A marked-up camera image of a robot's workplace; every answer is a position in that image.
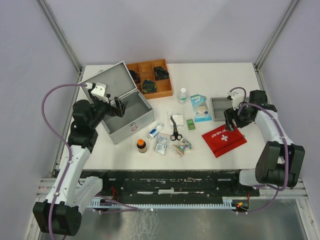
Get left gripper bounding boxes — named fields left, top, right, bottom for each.
left=88, top=89, right=128, bottom=129

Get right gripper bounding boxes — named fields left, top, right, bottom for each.
left=223, top=102, right=253, bottom=132

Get red first aid pouch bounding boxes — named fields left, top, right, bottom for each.
left=202, top=124, right=247, bottom=158

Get grey plastic divider tray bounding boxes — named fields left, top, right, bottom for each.
left=210, top=97, right=233, bottom=122

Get bag of bandage packets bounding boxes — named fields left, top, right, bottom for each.
left=173, top=137, right=192, bottom=157

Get white gauze pad packet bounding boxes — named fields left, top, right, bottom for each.
left=167, top=111, right=186, bottom=129

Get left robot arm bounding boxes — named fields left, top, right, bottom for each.
left=32, top=97, right=128, bottom=239

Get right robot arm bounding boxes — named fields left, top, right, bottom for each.
left=224, top=87, right=305, bottom=196

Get grey metal first aid box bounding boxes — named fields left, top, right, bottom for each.
left=80, top=61, right=155, bottom=145

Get blue cotton swab bag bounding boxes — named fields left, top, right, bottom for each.
left=190, top=94, right=212, bottom=122

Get small green box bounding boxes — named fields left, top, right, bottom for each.
left=186, top=119, right=196, bottom=131

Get brown bottle orange cap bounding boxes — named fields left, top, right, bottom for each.
left=136, top=138, right=148, bottom=153

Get white blue bandage roll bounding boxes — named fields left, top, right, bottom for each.
left=148, top=122, right=164, bottom=139

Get wooden compartment tray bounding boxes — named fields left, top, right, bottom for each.
left=126, top=58, right=173, bottom=100

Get clear bottle white cap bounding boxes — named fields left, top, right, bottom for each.
left=178, top=88, right=187, bottom=104

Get alcohol wipe packets bag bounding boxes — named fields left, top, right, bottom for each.
left=154, top=133, right=170, bottom=156

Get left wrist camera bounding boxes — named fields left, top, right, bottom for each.
left=85, top=82, right=109, bottom=103

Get black strap bundle left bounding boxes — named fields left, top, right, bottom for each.
left=128, top=70, right=141, bottom=84

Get black strap bundle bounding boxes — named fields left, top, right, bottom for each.
left=128, top=70, right=141, bottom=84
left=141, top=78, right=158, bottom=95
left=152, top=65, right=170, bottom=81

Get black strap bundle front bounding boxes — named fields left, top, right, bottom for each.
left=141, top=78, right=158, bottom=95

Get black handled bandage scissors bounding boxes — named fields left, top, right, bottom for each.
left=170, top=116, right=183, bottom=141

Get black strap bundle right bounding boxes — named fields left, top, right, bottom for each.
left=152, top=65, right=170, bottom=81

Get white slotted cable duct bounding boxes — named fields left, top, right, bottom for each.
left=86, top=197, right=236, bottom=210

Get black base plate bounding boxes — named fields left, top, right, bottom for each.
left=80, top=170, right=260, bottom=205

